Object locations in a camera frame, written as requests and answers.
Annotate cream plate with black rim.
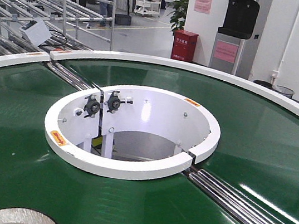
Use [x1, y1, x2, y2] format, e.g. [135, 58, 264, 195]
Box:
[0, 207, 57, 224]

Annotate black bearing block right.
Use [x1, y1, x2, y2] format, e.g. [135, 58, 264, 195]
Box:
[107, 91, 134, 113]

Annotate black bearing block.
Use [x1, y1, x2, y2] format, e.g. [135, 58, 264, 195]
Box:
[107, 91, 134, 113]
[84, 94, 101, 118]

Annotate black bearing block left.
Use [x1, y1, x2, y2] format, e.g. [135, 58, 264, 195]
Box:
[84, 94, 101, 118]

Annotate steel conveyor rollers left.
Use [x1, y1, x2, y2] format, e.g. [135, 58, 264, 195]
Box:
[45, 61, 92, 91]

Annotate steel conveyor rollers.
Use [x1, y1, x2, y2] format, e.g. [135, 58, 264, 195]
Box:
[45, 61, 92, 91]
[187, 167, 286, 224]

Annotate red fire extinguisher cabinet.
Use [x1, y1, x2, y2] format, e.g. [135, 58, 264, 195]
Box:
[170, 30, 199, 62]

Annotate green potted plant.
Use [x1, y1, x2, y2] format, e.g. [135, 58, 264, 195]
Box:
[169, 0, 189, 32]

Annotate grey water dispenser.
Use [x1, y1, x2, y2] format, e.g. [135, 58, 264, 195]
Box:
[210, 0, 260, 74]

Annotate white rolling cart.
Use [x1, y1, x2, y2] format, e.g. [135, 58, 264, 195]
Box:
[134, 0, 161, 16]

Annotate white control box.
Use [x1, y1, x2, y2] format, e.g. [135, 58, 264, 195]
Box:
[19, 18, 51, 46]

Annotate white outer conveyor rim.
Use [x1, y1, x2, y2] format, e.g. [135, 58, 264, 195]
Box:
[0, 50, 299, 117]

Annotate steel conveyor rollers right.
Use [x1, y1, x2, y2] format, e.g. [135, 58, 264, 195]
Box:
[187, 167, 286, 224]

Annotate white inner conveyor ring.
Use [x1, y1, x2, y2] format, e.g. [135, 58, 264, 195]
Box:
[37, 72, 227, 193]

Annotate wire mesh waste basket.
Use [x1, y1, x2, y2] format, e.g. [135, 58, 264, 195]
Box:
[272, 85, 295, 99]

